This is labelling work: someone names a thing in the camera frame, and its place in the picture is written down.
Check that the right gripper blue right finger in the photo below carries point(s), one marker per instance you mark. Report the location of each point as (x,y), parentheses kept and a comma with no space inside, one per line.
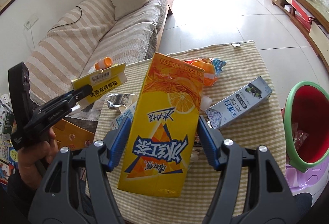
(211,141)

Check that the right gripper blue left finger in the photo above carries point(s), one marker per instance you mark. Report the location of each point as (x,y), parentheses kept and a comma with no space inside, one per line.
(116,142)

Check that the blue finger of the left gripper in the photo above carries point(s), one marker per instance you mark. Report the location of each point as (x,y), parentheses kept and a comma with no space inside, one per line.
(77,94)

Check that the yellow medicine box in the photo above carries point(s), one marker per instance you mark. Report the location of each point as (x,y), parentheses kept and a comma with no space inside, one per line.
(102,82)

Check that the white blue milk carton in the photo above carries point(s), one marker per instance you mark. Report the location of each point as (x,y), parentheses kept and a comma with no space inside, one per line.
(129,112)

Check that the patterned crushed paper carton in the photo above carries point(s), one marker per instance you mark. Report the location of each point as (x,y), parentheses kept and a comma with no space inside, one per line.
(121,102)

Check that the yellow orange juice carton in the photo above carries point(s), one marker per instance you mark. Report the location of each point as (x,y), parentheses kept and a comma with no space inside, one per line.
(159,147)

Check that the grey toothpaste box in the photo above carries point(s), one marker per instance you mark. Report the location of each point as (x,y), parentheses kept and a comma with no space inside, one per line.
(229,109)

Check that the orange plastic snack bag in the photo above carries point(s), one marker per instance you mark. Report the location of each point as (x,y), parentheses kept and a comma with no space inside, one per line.
(212,69)

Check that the clear plastic bottle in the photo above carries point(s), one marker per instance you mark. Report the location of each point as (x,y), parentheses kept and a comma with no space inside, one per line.
(206,103)

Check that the red green trash bin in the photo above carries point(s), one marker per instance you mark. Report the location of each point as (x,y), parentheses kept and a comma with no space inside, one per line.
(306,107)

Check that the person's left hand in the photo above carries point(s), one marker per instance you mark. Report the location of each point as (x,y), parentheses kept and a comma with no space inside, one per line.
(27,157)

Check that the orange capped small bottle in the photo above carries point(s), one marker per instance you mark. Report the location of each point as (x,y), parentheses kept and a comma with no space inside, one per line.
(103,63)

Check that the striped beige sofa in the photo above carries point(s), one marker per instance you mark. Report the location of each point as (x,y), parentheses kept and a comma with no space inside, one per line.
(87,34)

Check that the purple plastic stool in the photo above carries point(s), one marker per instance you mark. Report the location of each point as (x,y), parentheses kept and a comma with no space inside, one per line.
(312,181)

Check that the wooden tv cabinet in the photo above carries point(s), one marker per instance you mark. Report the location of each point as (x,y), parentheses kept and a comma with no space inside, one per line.
(312,21)

